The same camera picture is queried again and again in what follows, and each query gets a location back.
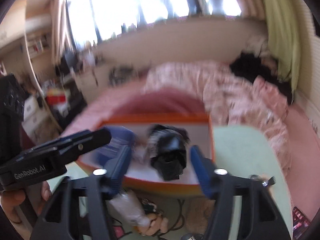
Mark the white cup with straw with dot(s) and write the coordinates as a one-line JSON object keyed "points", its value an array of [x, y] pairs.
{"points": [[90, 58]]}

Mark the black clothes pile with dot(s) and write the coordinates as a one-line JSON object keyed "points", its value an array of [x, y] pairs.
{"points": [[250, 67]]}

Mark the pink floral duvet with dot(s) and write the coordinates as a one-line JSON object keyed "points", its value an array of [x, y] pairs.
{"points": [[237, 92]]}

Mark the green cartoon desktop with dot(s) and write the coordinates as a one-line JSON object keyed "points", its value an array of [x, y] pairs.
{"points": [[240, 150]]}

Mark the orange cardboard box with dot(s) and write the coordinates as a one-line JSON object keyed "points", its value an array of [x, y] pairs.
{"points": [[162, 186]]}

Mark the white clothes pile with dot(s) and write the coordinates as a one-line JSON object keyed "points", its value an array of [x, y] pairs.
{"points": [[257, 45]]}

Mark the green hanging cloth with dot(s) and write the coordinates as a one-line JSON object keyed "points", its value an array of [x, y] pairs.
{"points": [[280, 30]]}

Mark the small peach figurine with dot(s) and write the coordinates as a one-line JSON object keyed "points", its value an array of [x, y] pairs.
{"points": [[155, 226]]}

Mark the pink bed sheet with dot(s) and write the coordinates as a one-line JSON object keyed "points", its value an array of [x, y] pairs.
{"points": [[300, 140]]}

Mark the white nightstand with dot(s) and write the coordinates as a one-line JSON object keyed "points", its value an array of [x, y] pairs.
{"points": [[87, 85]]}

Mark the black monitor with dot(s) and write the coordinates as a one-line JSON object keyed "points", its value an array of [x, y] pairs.
{"points": [[68, 62]]}

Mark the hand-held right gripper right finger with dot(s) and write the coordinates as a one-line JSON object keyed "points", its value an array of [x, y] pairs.
{"points": [[201, 172]]}

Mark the black round disc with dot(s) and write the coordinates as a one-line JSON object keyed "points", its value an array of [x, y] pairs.
{"points": [[191, 237]]}

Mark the person's left hand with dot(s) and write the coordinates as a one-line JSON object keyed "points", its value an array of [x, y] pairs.
{"points": [[10, 205]]}

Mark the doll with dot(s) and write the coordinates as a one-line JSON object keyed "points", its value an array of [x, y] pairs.
{"points": [[167, 160]]}

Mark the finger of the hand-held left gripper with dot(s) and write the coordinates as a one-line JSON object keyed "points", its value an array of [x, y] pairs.
{"points": [[87, 141]]}

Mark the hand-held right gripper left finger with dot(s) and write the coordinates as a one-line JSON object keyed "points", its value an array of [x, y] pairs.
{"points": [[120, 170]]}

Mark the red white carton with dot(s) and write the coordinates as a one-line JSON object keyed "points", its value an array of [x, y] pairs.
{"points": [[56, 97]]}

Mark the clear plastic bag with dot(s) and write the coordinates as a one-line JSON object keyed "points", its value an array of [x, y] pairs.
{"points": [[127, 207]]}

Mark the striped clothes pile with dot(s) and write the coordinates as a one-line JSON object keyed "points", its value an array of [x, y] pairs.
{"points": [[122, 73]]}

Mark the blue tin box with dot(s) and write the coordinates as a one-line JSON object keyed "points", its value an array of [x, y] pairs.
{"points": [[120, 136]]}

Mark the white drawer cabinet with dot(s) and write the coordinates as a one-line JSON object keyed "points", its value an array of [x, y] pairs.
{"points": [[32, 110]]}

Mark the dark red printed item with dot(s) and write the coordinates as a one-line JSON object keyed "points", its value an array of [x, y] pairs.
{"points": [[301, 222]]}

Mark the white wall shelf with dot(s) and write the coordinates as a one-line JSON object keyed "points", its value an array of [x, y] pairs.
{"points": [[37, 45]]}

